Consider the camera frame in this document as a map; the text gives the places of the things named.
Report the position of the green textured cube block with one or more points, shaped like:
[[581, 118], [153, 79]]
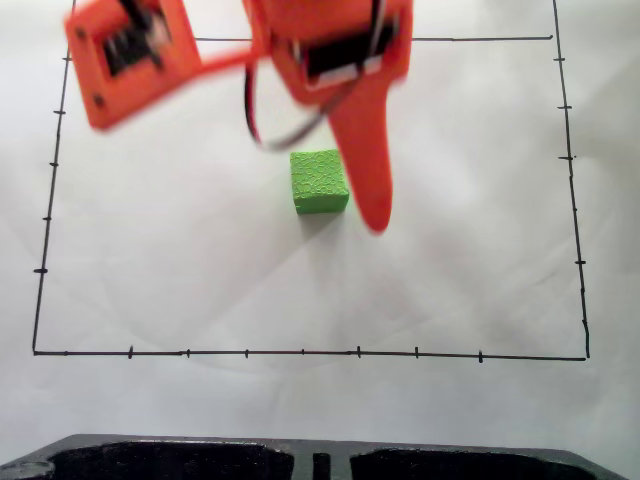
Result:
[[317, 182]]

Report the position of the white paper sheet black frame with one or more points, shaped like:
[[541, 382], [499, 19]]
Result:
[[175, 275]]

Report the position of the black camera on orange mount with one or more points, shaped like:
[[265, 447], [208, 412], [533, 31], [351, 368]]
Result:
[[90, 75]]

